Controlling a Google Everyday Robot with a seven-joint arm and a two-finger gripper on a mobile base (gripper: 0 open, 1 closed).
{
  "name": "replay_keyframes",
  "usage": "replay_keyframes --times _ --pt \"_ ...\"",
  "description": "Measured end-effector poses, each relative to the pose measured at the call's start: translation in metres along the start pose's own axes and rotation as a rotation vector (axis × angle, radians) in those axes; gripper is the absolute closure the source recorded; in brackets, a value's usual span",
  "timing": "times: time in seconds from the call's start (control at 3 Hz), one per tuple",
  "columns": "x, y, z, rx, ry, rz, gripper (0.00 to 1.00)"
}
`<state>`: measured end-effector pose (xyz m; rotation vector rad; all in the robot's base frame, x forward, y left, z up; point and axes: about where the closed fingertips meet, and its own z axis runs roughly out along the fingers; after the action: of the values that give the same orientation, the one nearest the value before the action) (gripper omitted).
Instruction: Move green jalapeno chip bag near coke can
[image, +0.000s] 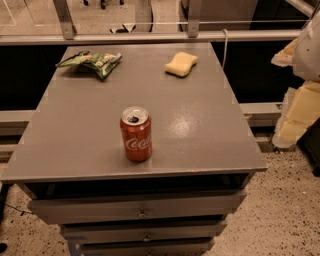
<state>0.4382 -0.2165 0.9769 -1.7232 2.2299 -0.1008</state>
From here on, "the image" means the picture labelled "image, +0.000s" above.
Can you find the yellow sponge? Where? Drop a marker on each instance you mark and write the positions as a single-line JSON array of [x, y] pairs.
[[181, 64]]

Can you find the green jalapeno chip bag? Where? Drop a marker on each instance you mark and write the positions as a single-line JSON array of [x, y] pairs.
[[101, 63]]

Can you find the metal railing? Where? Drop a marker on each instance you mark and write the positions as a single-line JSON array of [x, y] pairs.
[[94, 22]]

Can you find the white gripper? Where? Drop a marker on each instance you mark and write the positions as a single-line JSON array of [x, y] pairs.
[[309, 53]]

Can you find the red coke can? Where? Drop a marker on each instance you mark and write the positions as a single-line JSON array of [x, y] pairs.
[[135, 125]]

